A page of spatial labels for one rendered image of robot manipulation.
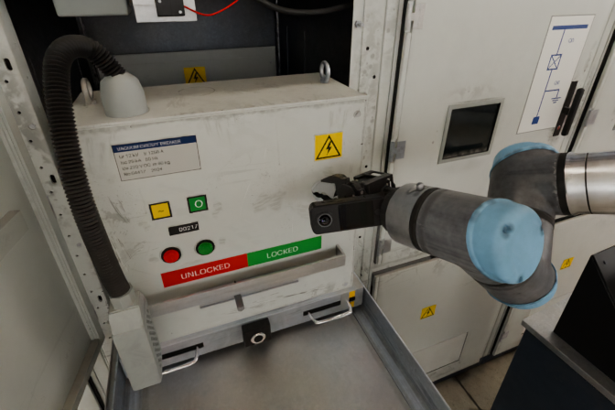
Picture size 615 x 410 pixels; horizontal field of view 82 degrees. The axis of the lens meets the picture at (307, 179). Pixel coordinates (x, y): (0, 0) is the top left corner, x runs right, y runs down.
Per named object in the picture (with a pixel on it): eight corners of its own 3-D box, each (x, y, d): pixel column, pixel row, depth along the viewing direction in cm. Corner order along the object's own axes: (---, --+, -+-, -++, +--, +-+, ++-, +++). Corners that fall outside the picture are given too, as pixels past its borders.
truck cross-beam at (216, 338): (361, 304, 89) (363, 286, 86) (126, 379, 72) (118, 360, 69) (352, 290, 93) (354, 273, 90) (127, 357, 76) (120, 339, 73)
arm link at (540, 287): (565, 242, 52) (540, 202, 45) (560, 322, 47) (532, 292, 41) (496, 238, 59) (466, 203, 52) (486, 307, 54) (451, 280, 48)
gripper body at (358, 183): (372, 207, 66) (426, 223, 56) (336, 223, 61) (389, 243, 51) (367, 167, 63) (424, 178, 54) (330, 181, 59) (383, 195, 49)
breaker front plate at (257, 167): (352, 294, 86) (369, 100, 63) (135, 359, 71) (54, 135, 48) (350, 290, 87) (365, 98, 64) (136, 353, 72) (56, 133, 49)
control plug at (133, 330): (163, 383, 62) (140, 314, 54) (133, 393, 61) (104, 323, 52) (162, 346, 69) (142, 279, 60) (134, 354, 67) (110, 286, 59)
